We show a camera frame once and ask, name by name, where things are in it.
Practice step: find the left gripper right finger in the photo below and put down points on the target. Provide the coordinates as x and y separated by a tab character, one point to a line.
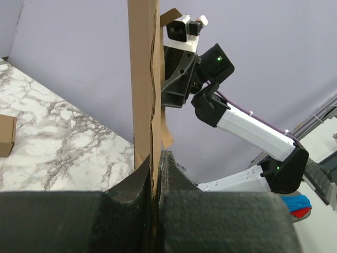
192	220

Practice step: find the folded brown cardboard box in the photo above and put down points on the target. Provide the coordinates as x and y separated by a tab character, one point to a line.
7	134

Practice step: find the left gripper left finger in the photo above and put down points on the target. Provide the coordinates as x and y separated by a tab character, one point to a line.
116	220

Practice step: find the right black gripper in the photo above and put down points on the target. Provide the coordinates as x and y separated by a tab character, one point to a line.
179	76

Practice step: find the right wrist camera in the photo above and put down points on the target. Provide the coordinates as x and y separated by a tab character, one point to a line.
183	33

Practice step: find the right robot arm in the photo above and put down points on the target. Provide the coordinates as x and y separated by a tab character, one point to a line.
282	169

